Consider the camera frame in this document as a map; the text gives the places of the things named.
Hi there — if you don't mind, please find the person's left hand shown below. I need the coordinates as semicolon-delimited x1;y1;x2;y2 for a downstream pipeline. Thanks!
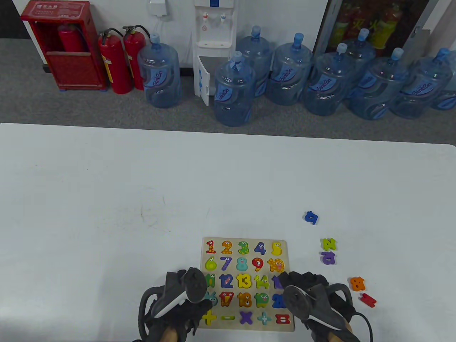
147;269;214;342

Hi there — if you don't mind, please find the person's right hand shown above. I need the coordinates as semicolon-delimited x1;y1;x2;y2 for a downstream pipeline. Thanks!
277;271;357;342

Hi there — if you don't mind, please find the wooden math block puzzle board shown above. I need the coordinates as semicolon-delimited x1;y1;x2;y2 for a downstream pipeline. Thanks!
202;237;296;332

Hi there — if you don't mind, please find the person's right forearm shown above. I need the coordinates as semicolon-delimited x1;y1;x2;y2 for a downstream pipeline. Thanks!
325;322;354;342

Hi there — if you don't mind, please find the grey hand controller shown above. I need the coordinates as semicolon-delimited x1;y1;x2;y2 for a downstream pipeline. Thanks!
283;283;356;330
138;268;208;339

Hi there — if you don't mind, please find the row of blue water jugs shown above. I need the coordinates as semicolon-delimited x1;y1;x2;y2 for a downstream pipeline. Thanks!
137;26;456;128

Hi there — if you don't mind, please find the red fire extinguisher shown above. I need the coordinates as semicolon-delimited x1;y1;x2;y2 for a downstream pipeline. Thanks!
122;25;151;90
58;24;86;53
99;28;133;95

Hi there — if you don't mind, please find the white water dispenser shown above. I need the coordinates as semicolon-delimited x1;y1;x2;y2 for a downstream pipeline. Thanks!
192;0;238;107

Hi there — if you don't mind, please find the red fire extinguisher cabinet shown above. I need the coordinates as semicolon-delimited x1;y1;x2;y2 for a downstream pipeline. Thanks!
20;0;108;91

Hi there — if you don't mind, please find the black cable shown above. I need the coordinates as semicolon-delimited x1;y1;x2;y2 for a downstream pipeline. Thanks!
351;312;374;342

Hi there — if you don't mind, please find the glass door fire hose cabinet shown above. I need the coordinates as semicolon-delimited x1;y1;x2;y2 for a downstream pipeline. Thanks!
313;0;442;59

